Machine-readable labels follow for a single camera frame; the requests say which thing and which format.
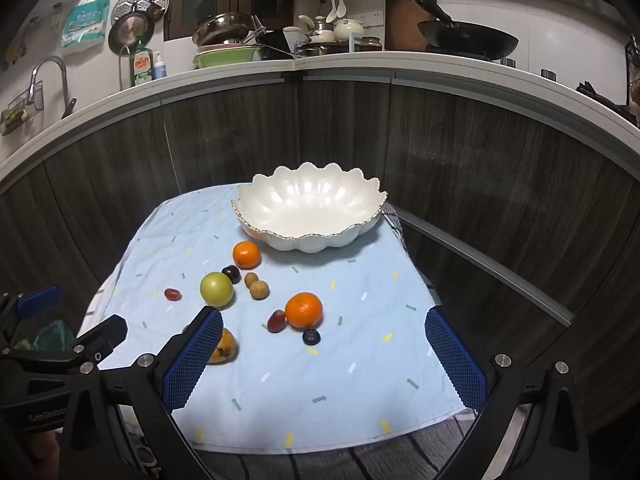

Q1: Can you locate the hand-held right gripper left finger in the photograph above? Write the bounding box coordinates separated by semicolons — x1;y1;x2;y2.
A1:
59;305;224;480

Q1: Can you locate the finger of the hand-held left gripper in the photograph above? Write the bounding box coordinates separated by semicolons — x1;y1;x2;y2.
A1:
0;285;62;346
0;314;129;367

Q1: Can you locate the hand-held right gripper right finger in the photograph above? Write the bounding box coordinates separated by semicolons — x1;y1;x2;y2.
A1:
424;306;592;480

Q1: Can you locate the green apple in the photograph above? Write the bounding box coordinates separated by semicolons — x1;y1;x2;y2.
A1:
200;272;235;307

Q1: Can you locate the orange mandarin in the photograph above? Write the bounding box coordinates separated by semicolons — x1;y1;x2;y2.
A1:
232;241;262;270
284;292;324;330

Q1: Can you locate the white scalloped ceramic bowl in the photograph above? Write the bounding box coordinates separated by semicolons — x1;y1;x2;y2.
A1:
231;161;388;252

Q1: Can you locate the teal plastic object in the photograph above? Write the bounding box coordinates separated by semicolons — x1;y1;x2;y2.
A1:
12;317;76;353

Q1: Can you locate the light blue patterned cloth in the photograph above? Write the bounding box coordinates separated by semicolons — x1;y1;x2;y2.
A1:
75;182;476;453

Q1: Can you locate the striped grey cloth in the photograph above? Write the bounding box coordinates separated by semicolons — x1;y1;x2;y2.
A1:
75;202;481;480

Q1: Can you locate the steel kitchen faucet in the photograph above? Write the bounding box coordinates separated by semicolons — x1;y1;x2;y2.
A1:
30;56;78;120

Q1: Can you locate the green dish soap bottle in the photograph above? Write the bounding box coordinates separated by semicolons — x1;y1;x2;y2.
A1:
132;37;155;87

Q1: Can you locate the hanging copper pan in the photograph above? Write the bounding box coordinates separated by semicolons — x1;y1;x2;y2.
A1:
108;12;149;53

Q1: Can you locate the hanging plastic pack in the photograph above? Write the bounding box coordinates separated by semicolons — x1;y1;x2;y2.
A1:
61;0;112;51

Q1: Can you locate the green basin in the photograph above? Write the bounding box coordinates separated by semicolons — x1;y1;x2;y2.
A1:
193;46;263;70

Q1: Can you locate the black stove grate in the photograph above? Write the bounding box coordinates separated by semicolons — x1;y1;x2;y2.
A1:
575;80;640;121

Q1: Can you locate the round metal steamer rack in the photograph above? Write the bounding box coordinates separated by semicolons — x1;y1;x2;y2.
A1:
111;0;168;23

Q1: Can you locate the black wok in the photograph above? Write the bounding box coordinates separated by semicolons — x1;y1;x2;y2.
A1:
414;0;520;60

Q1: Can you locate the brown cutting board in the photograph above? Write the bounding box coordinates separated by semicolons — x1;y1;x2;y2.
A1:
385;0;437;52

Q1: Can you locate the white teapot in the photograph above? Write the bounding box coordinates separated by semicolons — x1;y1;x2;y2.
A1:
333;18;365;42

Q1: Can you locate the white ceramic pot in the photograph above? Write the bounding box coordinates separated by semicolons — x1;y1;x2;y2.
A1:
298;15;335;45

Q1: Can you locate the grey metal rail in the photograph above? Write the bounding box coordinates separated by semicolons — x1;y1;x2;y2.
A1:
397;207;576;326

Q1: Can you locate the wire sink caddy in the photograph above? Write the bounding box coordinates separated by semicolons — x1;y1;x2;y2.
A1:
0;87;45;136

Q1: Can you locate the black wire rack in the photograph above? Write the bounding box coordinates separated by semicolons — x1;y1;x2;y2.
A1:
624;35;640;111

